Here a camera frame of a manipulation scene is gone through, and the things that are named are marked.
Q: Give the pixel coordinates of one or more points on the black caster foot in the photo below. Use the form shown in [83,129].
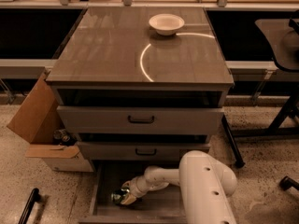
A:
[287,183]

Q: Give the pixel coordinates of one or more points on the bottom open grey drawer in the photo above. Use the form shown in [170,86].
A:
[172,205]

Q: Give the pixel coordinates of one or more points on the black bar on floor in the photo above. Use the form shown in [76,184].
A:
[33,198]

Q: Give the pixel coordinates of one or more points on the black stand frame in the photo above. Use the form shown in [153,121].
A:
[274,130]

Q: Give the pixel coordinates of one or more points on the green soda can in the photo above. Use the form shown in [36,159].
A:
[119,195]

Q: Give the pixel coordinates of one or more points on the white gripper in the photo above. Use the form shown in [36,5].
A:
[135,186]

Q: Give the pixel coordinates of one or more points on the brown cardboard box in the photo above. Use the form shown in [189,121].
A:
[36,121]

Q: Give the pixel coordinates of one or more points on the top grey drawer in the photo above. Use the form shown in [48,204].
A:
[128,120]

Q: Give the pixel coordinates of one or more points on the white ceramic bowl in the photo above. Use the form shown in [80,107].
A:
[166,24]

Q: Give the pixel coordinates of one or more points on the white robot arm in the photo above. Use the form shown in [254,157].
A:
[204,182]

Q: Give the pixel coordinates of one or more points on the middle grey drawer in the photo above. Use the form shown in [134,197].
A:
[137,151]

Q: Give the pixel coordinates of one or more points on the grey drawer cabinet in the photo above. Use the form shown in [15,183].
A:
[116,59]

